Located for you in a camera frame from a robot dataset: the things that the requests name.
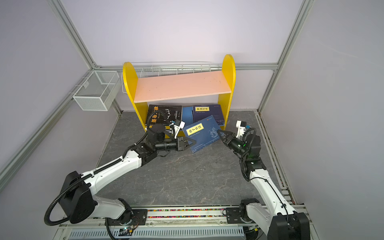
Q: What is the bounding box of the yellow pink blue bookshelf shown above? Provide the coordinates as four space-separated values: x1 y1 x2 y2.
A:
122 55 236 130

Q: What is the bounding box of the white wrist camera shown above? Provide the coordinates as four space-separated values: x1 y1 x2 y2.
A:
236 121 250 139
170 120 185 139

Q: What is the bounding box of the white wire rack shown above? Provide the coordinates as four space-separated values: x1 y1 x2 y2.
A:
131 62 216 78

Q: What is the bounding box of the white vented cable duct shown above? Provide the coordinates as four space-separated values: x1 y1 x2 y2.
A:
67 226 246 240

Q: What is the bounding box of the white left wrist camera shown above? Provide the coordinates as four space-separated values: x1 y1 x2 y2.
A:
170 120 185 139

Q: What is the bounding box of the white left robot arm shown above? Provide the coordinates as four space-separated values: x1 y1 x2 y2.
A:
44 126 197 226

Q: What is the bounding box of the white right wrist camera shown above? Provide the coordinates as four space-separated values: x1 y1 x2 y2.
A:
236 121 250 139

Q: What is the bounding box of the white mesh basket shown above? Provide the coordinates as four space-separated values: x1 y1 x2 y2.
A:
73 70 121 112

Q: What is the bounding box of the black book yellow title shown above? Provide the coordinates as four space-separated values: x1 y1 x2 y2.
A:
146 105 183 130

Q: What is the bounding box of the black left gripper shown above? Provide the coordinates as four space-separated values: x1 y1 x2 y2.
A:
155 136 196 152

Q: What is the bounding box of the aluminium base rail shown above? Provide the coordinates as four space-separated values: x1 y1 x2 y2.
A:
59 204 313 227

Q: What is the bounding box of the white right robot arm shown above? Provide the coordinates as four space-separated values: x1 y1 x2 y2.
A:
217 128 311 240

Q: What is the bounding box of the navy book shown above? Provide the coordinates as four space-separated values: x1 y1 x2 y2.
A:
193 104 225 127
183 115 221 153

